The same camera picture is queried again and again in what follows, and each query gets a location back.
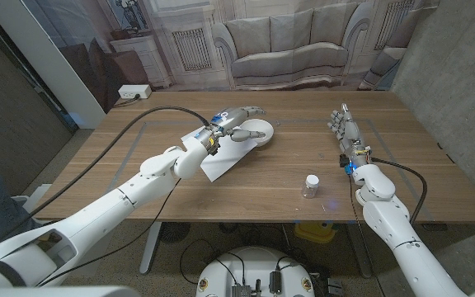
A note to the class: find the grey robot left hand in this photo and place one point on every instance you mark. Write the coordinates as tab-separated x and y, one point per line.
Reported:
229	123

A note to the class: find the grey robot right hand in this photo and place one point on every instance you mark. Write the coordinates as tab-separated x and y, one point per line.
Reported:
351	134

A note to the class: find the white paper sheet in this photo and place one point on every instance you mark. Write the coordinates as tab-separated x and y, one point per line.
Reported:
229	161

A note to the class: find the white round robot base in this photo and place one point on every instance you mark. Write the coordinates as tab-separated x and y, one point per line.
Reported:
254	266

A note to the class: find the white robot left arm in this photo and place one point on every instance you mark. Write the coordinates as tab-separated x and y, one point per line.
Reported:
97	222

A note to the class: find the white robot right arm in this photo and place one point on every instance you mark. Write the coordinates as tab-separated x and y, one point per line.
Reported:
390	222

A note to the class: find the white ceramic bowl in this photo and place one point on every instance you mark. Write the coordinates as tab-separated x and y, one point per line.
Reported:
262	123

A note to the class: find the small clear bottle white cap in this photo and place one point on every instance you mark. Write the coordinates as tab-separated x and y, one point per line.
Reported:
311	185

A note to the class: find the white power strip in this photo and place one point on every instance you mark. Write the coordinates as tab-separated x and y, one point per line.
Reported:
134	90

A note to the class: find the printed living room backdrop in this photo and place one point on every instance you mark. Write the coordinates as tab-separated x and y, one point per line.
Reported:
287	41

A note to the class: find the yellow plastic object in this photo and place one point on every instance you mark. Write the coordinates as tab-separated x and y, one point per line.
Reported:
315	233

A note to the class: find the white metal table leg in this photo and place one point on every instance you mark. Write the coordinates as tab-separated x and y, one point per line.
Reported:
361	251
150	247

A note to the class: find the black round floor fan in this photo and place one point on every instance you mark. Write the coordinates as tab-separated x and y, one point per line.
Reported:
174	232

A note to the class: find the white robot torso edge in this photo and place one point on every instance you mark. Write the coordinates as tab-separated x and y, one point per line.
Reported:
56	292

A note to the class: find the white wall pillar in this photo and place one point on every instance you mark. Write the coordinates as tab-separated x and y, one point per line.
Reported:
56	70

